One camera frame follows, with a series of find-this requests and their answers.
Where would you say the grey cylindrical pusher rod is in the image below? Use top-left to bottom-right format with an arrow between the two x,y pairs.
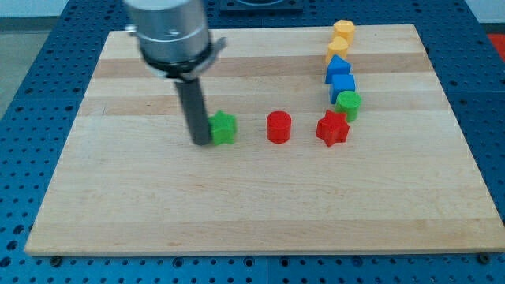
174,79 -> 211,146

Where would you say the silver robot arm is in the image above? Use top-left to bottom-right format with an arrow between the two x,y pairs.
124,0 -> 226,146

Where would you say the yellow hexagon block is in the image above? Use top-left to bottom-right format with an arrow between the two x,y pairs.
332,20 -> 356,45

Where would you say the green star block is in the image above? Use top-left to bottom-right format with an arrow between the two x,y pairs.
209,110 -> 237,145

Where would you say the red cylinder block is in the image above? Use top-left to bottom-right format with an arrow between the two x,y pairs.
267,110 -> 292,144

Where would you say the red star block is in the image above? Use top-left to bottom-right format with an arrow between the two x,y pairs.
316,110 -> 350,147

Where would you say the blue triangle block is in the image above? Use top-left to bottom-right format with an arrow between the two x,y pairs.
324,54 -> 352,84

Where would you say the blue cube block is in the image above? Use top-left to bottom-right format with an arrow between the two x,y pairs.
329,74 -> 356,104

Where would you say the yellow heart block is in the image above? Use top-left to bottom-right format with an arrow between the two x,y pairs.
325,36 -> 349,64

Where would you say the green cylinder block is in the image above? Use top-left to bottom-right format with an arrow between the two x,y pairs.
335,91 -> 362,122

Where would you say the wooden board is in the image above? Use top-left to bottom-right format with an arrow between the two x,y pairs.
24,24 -> 504,256

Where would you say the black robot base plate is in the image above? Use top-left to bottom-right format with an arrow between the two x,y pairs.
219,0 -> 304,12

